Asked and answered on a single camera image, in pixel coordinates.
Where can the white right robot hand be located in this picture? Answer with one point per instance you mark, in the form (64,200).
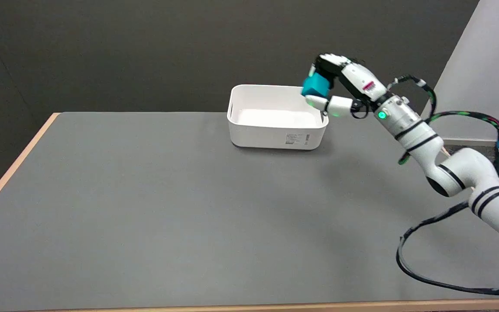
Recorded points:
(359,79)

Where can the blue wooden cube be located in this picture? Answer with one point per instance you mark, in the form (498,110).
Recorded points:
(316,85)

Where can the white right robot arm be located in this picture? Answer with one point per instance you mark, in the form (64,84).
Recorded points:
(444,154)

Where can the white plastic box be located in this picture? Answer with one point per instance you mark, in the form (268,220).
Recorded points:
(276,117)

